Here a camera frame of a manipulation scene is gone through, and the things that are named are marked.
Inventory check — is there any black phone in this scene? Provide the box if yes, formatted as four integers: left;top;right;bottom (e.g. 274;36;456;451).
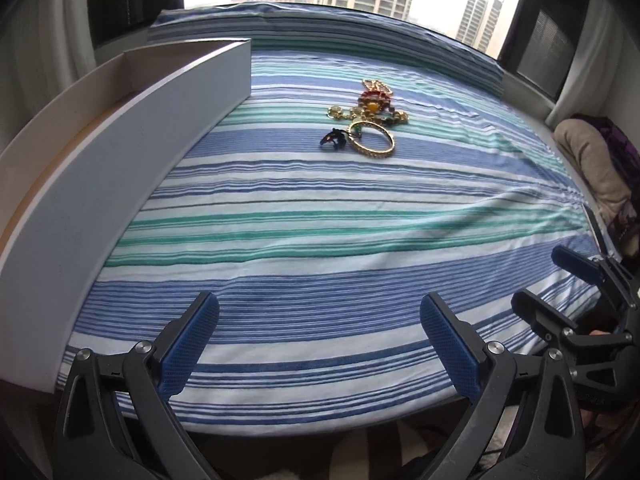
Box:
582;204;610;256

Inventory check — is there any white curtain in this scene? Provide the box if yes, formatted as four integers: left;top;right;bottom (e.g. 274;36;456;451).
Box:
546;0;624;129
1;0;96;133

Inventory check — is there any red bead bracelet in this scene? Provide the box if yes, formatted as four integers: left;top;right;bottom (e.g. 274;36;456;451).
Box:
357;86;394;111

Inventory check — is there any gold bangle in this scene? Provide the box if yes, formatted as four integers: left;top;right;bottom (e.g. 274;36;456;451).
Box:
346;119;396;159

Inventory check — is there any purple cloth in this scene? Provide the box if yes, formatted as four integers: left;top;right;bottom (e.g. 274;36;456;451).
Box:
574;114;639;257

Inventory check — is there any white right curtain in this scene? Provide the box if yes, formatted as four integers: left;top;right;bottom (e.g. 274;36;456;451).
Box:
546;0;624;129

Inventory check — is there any blue striped bed sheet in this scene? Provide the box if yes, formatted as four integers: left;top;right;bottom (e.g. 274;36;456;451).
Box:
58;3;599;436

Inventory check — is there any white cardboard box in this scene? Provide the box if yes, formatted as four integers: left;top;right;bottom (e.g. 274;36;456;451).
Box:
1;38;251;392

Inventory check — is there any white left curtain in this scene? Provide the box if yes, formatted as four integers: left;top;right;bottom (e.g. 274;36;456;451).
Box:
1;0;96;133

